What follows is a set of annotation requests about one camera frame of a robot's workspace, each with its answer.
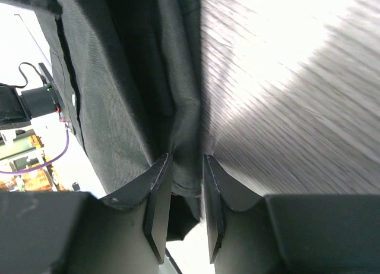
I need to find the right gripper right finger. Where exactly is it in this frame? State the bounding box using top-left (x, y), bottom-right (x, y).
top-left (202, 155), bottom-right (379, 273)

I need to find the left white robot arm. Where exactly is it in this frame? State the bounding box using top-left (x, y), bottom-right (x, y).
top-left (1, 86), bottom-right (60, 130)

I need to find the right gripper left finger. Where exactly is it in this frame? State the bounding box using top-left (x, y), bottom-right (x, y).
top-left (1, 154), bottom-right (173, 273)

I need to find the black long sleeve shirt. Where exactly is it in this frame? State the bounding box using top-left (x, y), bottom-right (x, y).
top-left (1, 0), bottom-right (202, 241)

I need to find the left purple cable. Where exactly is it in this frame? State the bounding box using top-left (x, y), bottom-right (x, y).
top-left (0, 122), bottom-right (71, 175)

